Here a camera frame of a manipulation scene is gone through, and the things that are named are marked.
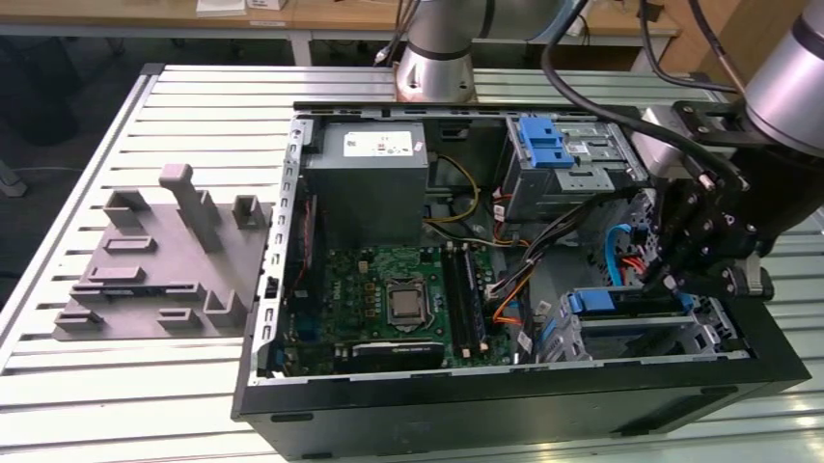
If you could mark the hard disk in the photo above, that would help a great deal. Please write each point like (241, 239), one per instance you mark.
(599, 301)

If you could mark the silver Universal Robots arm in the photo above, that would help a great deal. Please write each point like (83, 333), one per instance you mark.
(786, 87)

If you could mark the metal disk bay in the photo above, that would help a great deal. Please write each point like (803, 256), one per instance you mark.
(637, 322)

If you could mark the metal drive cage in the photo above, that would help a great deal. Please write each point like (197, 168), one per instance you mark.
(580, 183)

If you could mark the blue plastic drive latch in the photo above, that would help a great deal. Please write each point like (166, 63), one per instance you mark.
(541, 144)

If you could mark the brown wooden cabinet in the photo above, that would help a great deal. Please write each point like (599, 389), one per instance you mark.
(753, 19)

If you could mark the small dark box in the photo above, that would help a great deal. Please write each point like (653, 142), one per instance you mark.
(655, 12)

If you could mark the silver CPU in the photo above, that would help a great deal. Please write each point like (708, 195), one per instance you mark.
(408, 304)

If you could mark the grey power supply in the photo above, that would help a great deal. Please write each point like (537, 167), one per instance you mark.
(361, 202)

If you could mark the black PC case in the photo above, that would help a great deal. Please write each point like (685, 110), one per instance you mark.
(450, 415)

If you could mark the black graphics card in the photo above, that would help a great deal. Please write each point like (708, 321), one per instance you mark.
(393, 354)

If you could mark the green motherboard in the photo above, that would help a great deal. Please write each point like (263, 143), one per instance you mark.
(348, 289)

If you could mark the small white box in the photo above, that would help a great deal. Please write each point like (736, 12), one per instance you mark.
(267, 4)

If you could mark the grey parts rack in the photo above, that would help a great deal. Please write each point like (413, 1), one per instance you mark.
(167, 260)

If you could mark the wooden desk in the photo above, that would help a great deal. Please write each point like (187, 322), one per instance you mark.
(161, 21)

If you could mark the grey metal stand foot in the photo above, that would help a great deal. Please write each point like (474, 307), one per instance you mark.
(12, 185)

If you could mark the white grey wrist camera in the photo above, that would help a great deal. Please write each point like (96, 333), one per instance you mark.
(660, 154)

